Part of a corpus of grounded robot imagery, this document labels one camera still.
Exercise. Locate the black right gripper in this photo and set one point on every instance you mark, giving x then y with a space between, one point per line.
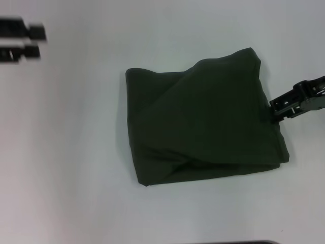
313 95

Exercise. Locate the dark green printed t-shirt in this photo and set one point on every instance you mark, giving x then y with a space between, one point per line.
203 119

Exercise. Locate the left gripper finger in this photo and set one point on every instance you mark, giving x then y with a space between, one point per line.
23 29
20 53

